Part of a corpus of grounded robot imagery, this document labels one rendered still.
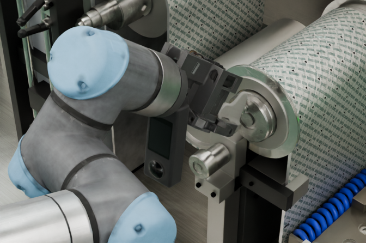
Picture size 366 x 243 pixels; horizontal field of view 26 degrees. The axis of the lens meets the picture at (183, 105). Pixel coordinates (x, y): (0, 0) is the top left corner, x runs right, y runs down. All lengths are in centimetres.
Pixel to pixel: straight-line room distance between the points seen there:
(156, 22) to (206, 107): 29
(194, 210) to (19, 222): 79
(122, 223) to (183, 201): 76
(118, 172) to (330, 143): 52
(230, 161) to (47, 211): 50
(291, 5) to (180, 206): 42
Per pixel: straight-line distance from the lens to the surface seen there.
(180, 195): 150
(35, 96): 132
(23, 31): 115
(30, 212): 72
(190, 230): 144
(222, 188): 118
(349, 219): 130
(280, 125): 111
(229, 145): 116
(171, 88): 89
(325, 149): 123
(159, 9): 120
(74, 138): 82
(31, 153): 85
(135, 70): 83
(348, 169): 134
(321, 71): 114
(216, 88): 96
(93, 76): 79
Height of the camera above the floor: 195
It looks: 38 degrees down
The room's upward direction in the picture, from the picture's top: straight up
